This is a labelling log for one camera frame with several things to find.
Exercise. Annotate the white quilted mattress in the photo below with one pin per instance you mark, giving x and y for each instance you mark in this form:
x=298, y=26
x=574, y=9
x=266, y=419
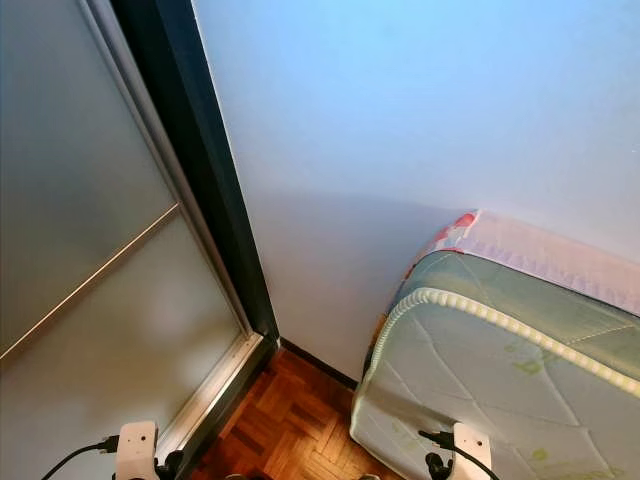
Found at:
x=480, y=370

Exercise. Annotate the dark wooden baseboard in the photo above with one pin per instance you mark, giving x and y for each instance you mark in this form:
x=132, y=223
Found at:
x=320, y=365

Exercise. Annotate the frosted sliding wardrobe door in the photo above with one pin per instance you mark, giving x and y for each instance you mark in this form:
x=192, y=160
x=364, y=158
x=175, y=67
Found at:
x=80, y=150

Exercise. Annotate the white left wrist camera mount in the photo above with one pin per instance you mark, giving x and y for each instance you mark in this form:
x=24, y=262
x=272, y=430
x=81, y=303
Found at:
x=138, y=448

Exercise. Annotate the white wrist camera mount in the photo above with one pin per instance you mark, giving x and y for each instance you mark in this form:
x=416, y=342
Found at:
x=138, y=448
x=470, y=450

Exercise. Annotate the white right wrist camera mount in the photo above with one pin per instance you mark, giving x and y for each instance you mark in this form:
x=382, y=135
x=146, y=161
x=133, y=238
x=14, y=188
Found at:
x=470, y=450

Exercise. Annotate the dark wardrobe side frame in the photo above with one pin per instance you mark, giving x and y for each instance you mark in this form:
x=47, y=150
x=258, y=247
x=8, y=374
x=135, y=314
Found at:
x=170, y=100

